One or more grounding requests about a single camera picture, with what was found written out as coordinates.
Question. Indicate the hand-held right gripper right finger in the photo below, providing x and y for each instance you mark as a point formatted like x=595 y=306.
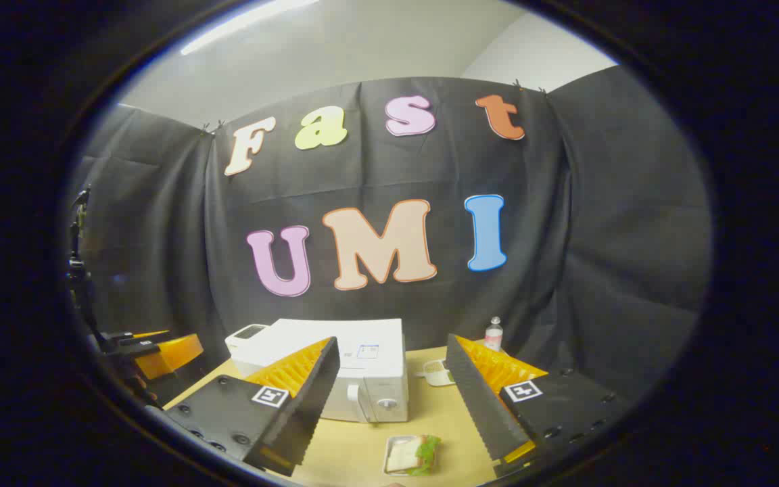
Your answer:
x=477 y=406

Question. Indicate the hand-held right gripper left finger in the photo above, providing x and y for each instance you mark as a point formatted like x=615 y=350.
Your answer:
x=308 y=406

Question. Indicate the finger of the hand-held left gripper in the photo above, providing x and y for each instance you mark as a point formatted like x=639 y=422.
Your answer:
x=170 y=355

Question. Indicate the white microwave oven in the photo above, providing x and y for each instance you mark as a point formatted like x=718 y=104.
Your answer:
x=369 y=379

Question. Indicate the sandwich with green lettuce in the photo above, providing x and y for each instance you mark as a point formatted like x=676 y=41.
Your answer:
x=413 y=456

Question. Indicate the white divided plate of beans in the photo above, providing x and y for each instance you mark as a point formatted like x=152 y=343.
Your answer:
x=435 y=373

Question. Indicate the clear bottle with pink label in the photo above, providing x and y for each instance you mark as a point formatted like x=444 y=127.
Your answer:
x=493 y=337

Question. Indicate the white rectangular tray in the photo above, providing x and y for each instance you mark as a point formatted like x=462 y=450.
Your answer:
x=391 y=446

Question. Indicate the black backdrop cloth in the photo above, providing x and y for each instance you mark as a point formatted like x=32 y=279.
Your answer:
x=565 y=237

